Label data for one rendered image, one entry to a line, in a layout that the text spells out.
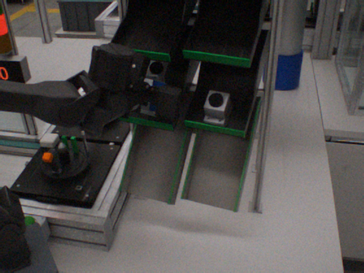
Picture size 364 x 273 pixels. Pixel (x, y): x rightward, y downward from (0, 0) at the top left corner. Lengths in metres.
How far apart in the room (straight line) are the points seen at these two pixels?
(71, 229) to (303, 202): 0.64
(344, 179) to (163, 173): 0.88
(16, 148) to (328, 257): 0.96
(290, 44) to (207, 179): 0.82
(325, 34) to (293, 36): 0.39
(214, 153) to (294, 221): 0.31
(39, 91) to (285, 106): 1.14
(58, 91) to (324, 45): 1.56
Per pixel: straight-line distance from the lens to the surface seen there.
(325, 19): 1.99
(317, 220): 1.17
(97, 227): 1.01
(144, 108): 0.84
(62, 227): 1.07
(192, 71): 0.93
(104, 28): 2.26
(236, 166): 0.98
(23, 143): 1.35
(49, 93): 0.64
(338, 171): 1.66
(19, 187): 1.15
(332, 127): 1.55
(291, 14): 1.61
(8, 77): 1.21
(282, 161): 1.34
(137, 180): 1.02
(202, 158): 1.00
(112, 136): 1.26
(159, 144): 1.01
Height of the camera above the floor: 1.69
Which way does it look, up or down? 36 degrees down
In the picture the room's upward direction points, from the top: 2 degrees counter-clockwise
